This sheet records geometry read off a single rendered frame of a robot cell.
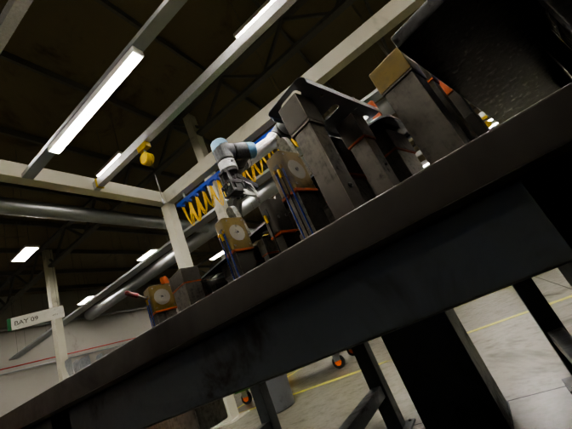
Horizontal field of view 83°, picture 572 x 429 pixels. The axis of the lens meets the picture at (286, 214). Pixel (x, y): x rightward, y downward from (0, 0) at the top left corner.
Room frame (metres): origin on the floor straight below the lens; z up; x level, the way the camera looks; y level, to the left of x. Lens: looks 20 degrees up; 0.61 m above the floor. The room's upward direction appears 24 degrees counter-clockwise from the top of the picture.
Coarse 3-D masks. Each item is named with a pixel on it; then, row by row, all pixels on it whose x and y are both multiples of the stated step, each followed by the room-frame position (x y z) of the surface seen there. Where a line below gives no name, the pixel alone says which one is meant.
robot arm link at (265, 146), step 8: (272, 136) 1.45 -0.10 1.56; (280, 136) 1.46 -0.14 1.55; (288, 136) 1.48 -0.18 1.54; (256, 144) 1.40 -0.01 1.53; (264, 144) 1.41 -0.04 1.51; (272, 144) 1.44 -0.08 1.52; (264, 152) 1.41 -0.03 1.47; (256, 160) 1.39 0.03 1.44; (240, 168) 1.29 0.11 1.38; (248, 168) 1.37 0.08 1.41
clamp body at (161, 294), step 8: (152, 288) 1.39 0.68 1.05; (160, 288) 1.42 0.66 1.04; (168, 288) 1.44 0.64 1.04; (152, 296) 1.38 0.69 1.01; (160, 296) 1.41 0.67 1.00; (168, 296) 1.43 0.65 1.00; (152, 304) 1.38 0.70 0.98; (160, 304) 1.40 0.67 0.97; (168, 304) 1.43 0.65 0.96; (176, 304) 1.46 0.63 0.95; (152, 312) 1.39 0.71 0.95; (160, 312) 1.40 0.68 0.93; (168, 312) 1.43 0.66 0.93; (176, 312) 1.46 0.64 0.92; (152, 320) 1.43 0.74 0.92; (160, 320) 1.40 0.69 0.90
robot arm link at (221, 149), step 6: (222, 138) 1.15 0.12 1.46; (216, 144) 1.14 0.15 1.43; (222, 144) 1.14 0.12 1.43; (228, 144) 1.16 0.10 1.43; (216, 150) 1.14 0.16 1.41; (222, 150) 1.14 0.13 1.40; (228, 150) 1.15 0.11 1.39; (234, 150) 1.17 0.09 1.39; (216, 156) 1.15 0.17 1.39; (222, 156) 1.14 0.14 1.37; (228, 156) 1.15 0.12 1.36; (234, 156) 1.19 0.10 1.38; (216, 162) 1.17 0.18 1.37
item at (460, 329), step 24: (384, 336) 1.60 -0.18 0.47; (408, 336) 1.56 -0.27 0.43; (432, 336) 1.52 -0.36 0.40; (456, 336) 1.48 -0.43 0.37; (408, 360) 1.58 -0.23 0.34; (432, 360) 1.54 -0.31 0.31; (456, 360) 1.50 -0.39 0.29; (480, 360) 1.67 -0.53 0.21; (408, 384) 1.60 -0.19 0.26; (432, 384) 1.56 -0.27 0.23; (456, 384) 1.52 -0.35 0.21; (480, 384) 1.49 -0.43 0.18; (432, 408) 1.58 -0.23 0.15; (456, 408) 1.54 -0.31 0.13; (480, 408) 1.50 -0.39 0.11; (504, 408) 1.59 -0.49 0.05
